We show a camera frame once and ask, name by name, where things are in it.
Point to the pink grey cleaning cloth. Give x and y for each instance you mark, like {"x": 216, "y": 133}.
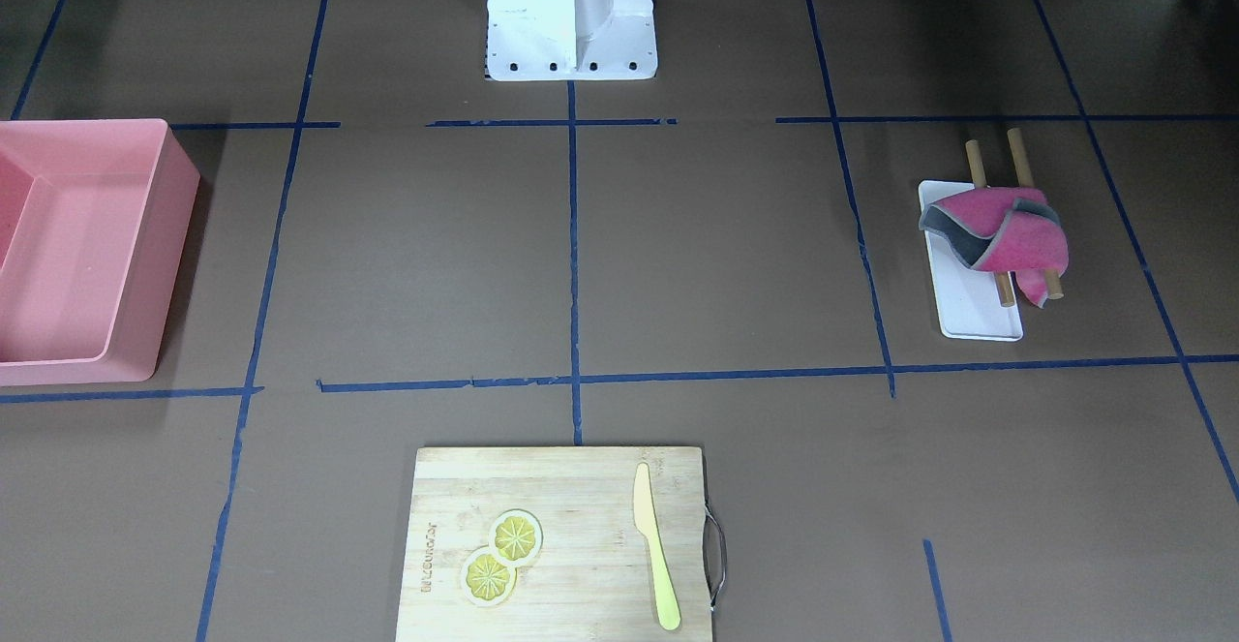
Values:
{"x": 998, "y": 229}

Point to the yellow plastic knife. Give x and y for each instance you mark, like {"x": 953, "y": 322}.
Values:
{"x": 665, "y": 599}

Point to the upper lemon slice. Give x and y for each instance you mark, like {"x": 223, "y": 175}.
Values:
{"x": 516, "y": 538}

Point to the lemon slice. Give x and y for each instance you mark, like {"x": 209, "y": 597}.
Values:
{"x": 516, "y": 538}
{"x": 485, "y": 581}

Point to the wooden cutting board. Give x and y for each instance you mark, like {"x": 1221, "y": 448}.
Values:
{"x": 591, "y": 581}

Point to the lower lemon slice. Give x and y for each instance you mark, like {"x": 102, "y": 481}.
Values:
{"x": 485, "y": 581}

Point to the wooden dowel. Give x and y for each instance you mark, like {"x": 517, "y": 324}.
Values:
{"x": 976, "y": 166}
{"x": 1025, "y": 178}

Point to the pink plastic bin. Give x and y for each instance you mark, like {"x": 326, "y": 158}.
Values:
{"x": 95, "y": 217}

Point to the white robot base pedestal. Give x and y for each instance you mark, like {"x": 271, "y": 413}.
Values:
{"x": 563, "y": 40}

